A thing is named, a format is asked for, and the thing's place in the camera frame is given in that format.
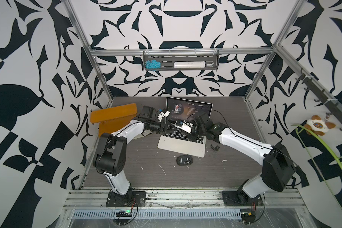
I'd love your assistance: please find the black wireless mouse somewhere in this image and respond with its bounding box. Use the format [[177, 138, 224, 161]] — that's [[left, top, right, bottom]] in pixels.
[[176, 155, 193, 166]]

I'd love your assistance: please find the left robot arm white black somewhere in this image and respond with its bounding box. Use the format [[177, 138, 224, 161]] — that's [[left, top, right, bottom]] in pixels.
[[93, 106, 172, 196]]

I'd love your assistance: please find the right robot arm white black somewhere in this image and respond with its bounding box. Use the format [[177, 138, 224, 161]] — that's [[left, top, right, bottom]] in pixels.
[[182, 114, 295, 201]]

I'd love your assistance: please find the silver laptop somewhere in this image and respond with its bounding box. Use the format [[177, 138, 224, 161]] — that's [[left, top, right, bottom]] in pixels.
[[158, 97, 213, 158]]

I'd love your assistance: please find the beige black stapler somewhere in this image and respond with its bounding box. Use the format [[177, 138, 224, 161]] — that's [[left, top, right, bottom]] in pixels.
[[141, 130, 152, 137]]

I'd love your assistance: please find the orange lower board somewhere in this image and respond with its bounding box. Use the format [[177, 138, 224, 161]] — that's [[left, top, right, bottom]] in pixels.
[[99, 120, 125, 137]]

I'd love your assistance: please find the orange board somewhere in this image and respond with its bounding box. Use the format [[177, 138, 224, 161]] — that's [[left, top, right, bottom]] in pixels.
[[99, 120, 125, 137], [90, 103, 137, 124]]

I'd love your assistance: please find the teal scrubber ball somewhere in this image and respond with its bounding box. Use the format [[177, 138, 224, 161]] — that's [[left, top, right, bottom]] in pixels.
[[145, 59, 162, 71]]

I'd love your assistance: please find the white roll on shelf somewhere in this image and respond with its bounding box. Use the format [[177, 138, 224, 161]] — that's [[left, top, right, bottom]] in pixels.
[[174, 61, 206, 69]]

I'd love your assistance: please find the orange upper board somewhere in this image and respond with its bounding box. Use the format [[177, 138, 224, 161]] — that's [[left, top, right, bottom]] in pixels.
[[90, 103, 137, 124]]

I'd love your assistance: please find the left controller board green LED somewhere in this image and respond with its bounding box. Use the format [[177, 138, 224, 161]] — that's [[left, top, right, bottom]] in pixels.
[[116, 210, 133, 218]]

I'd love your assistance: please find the right round black controller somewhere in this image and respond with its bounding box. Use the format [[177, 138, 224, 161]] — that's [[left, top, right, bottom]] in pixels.
[[241, 212, 256, 224]]

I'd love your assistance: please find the brown white plush toy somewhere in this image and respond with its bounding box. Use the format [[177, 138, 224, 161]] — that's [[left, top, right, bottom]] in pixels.
[[304, 115, 336, 136]]

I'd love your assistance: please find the green hoop tube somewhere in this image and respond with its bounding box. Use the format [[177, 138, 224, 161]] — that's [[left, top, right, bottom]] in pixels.
[[292, 124, 342, 211]]

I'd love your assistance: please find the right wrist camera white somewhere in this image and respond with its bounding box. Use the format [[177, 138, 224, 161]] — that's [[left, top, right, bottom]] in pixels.
[[176, 121, 193, 134]]

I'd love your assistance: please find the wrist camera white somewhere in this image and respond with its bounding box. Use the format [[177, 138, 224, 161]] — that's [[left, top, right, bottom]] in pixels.
[[176, 121, 193, 134], [157, 109, 170, 122]]

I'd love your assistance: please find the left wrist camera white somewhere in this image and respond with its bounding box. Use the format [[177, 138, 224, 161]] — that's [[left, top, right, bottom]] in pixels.
[[157, 109, 170, 122]]

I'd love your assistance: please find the grey wall shelf rack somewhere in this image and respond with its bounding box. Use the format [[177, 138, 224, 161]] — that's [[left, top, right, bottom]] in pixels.
[[143, 49, 219, 71]]

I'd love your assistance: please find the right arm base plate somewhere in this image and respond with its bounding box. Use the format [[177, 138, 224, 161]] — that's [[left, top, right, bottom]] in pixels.
[[222, 191, 264, 207]]

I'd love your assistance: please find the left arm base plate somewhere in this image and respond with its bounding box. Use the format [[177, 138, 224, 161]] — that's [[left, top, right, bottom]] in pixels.
[[105, 190, 146, 208]]

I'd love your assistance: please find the black hook rail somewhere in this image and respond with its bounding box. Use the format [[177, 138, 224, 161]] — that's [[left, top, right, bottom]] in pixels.
[[296, 67, 342, 132]]

